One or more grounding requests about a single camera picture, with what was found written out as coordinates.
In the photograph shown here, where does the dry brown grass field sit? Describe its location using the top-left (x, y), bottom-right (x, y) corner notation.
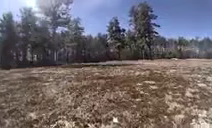
top-left (0, 58), bottom-right (212, 128)

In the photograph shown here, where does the wood of tall trees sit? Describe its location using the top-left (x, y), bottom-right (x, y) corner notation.
top-left (0, 0), bottom-right (212, 70)

